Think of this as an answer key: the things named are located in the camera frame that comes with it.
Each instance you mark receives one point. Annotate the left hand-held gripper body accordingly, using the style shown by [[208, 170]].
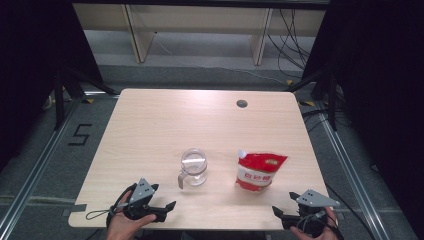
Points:
[[141, 190]]

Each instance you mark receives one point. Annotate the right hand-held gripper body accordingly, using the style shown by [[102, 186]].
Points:
[[315, 199]]

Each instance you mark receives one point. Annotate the clear glass jar with lid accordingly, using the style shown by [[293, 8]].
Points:
[[194, 168]]

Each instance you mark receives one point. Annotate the red and white spout pouch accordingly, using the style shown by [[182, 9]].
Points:
[[258, 170]]

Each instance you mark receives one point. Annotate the person's right hand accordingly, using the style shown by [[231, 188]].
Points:
[[300, 234]]

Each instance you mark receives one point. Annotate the person's left hand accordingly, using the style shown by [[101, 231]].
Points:
[[121, 228]]

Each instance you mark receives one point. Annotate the grey tape strip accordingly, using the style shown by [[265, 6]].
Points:
[[78, 208]]

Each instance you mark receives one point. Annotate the yellow and black tape piece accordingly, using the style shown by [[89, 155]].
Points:
[[289, 82], [88, 100], [306, 103]]

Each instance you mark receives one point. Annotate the black metal stand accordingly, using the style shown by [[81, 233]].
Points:
[[331, 100], [59, 100]]

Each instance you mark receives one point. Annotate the grey round table grommet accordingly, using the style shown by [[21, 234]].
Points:
[[242, 103]]

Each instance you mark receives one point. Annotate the dark curtain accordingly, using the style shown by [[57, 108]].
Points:
[[383, 83], [30, 66]]

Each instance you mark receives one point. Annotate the light wooden shelf unit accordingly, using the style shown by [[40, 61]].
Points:
[[200, 20]]

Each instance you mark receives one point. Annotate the aluminium floor rail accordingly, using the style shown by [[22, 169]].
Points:
[[353, 173], [36, 170]]

